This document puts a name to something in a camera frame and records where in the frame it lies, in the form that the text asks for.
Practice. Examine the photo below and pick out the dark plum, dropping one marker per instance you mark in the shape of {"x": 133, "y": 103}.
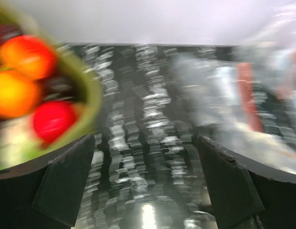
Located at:
{"x": 59, "y": 87}

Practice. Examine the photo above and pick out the orange tangerine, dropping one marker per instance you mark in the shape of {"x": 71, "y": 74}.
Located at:
{"x": 19, "y": 95}

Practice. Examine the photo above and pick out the red yellow peach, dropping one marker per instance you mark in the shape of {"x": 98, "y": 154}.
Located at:
{"x": 30, "y": 55}

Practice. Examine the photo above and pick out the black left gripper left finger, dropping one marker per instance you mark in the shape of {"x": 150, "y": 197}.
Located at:
{"x": 46, "y": 192}

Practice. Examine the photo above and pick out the black marbled table mat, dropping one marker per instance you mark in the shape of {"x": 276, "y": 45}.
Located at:
{"x": 146, "y": 172}

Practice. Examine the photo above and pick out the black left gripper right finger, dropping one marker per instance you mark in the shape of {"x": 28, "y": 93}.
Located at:
{"x": 244, "y": 193}

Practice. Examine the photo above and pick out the red apple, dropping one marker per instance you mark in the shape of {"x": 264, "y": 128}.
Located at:
{"x": 52, "y": 119}

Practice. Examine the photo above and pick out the olive green plastic bin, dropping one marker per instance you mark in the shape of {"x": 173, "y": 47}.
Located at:
{"x": 22, "y": 145}

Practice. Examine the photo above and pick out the red zipper clear bag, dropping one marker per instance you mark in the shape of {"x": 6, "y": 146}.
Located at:
{"x": 236, "y": 111}

